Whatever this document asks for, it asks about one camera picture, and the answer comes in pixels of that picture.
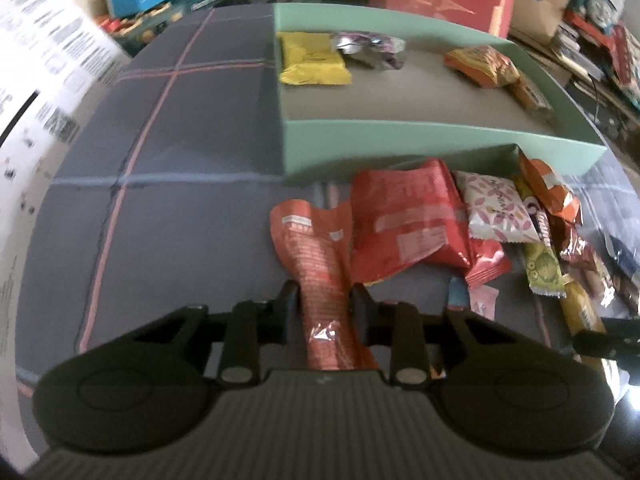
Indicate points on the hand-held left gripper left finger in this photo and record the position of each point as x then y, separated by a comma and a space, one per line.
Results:
287, 305

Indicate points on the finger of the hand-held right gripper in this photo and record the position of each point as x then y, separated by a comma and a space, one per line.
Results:
607, 340

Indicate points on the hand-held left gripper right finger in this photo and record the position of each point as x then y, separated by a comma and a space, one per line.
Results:
361, 310

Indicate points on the yellow-brown snack bar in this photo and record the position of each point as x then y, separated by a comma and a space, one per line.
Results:
582, 310

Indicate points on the long orange-red snack packet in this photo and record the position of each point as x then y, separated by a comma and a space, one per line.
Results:
317, 260

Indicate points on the brown shiny snack packet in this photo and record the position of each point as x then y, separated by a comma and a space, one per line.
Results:
585, 255

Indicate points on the large red snack packet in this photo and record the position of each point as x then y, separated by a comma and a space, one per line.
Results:
405, 215

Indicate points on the small pink snack packet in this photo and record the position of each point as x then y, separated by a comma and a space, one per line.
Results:
480, 302

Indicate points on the small red snack packet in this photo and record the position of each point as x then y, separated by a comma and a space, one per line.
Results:
487, 262

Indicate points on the orange white-label snack packet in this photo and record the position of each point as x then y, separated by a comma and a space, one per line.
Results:
550, 187

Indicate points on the green cardboard box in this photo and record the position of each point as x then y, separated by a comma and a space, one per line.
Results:
400, 145

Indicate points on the white pink patterned snack packet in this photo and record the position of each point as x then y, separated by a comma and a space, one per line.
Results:
495, 205

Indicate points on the dark blue snack packet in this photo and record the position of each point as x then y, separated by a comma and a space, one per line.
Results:
625, 257

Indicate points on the yellow-green cartoon snack packet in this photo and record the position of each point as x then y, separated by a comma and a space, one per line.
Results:
542, 270

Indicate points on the purple white candy bar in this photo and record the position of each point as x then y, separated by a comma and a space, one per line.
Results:
540, 225

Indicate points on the yellow snack packet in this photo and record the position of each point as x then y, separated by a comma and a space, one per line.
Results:
310, 60

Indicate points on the small brown snack packet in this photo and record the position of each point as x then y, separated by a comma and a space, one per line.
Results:
532, 97

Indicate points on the silver purple snack packet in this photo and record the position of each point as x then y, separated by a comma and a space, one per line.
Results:
372, 50

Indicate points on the wooden shelf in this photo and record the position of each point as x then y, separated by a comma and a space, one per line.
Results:
590, 80

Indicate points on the orange crinkled snack packet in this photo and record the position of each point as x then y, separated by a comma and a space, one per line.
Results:
482, 65

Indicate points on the red toy train box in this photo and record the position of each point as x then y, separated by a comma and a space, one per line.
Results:
620, 55

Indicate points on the green toy kitchen box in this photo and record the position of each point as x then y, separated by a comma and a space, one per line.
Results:
200, 2

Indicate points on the orange toy car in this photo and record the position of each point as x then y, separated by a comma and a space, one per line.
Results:
125, 27

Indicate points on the white printed cardboard box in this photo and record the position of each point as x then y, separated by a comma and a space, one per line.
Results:
45, 85

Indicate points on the blue toy train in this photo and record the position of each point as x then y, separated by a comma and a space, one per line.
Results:
597, 2

